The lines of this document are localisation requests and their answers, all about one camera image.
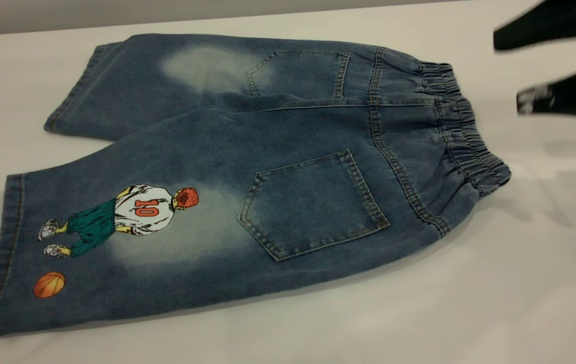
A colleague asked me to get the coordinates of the right gripper plain black finger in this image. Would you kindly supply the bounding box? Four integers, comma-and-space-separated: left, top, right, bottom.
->
494, 0, 576, 51

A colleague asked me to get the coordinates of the blue denim shorts basketball print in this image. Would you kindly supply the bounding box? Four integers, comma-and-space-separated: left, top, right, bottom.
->
0, 33, 512, 340

